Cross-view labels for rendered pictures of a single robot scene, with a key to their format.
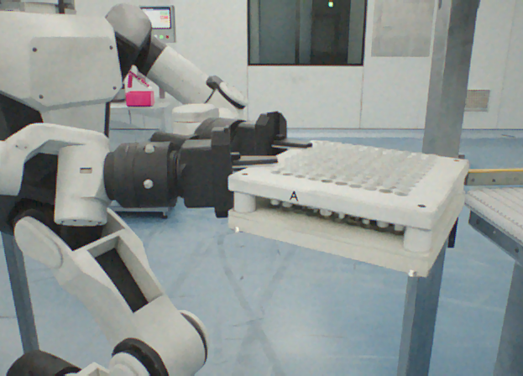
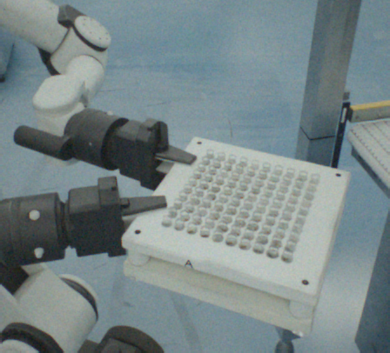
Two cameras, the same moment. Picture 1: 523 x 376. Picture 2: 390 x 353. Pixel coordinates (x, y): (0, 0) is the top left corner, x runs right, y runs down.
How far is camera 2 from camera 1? 0.33 m
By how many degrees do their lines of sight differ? 21
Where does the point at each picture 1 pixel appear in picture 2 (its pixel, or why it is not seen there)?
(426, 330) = not seen: hidden behind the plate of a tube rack
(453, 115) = (340, 55)
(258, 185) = (153, 249)
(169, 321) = (56, 297)
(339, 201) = (231, 274)
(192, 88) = (42, 29)
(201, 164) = (90, 223)
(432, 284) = not seen: hidden behind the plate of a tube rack
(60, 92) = not seen: outside the picture
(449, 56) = not seen: outside the picture
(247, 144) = (128, 153)
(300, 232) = (195, 289)
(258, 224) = (154, 277)
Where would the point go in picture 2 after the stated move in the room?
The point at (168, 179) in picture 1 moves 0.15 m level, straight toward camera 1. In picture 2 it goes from (59, 243) to (83, 340)
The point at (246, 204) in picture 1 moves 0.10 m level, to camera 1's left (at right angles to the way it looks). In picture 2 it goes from (141, 258) to (60, 269)
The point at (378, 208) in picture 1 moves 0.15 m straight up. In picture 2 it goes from (266, 284) to (277, 183)
